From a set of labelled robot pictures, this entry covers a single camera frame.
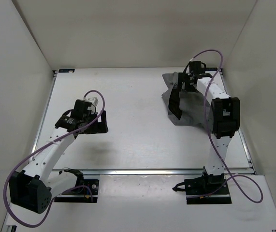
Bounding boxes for grey pleated skirt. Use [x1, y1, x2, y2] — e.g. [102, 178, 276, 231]
[162, 72, 210, 129]

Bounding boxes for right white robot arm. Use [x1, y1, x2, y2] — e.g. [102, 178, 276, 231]
[163, 61, 240, 194]

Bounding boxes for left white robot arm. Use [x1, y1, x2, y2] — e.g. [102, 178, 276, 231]
[9, 97, 108, 214]

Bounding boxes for right blue table label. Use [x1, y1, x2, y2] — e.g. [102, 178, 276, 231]
[205, 67, 218, 72]

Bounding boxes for blue table label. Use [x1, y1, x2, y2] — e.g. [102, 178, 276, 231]
[205, 67, 218, 72]
[58, 69, 75, 73]

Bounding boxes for left blue table label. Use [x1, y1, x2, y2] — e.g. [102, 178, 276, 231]
[58, 69, 75, 73]

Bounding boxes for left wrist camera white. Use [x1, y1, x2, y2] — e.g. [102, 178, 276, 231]
[83, 97, 99, 114]

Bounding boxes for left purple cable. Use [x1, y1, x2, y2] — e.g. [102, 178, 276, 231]
[3, 89, 106, 228]

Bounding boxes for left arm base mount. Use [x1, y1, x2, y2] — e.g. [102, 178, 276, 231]
[54, 169, 100, 203]

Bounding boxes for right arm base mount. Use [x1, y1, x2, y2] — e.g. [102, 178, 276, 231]
[172, 172, 232, 205]

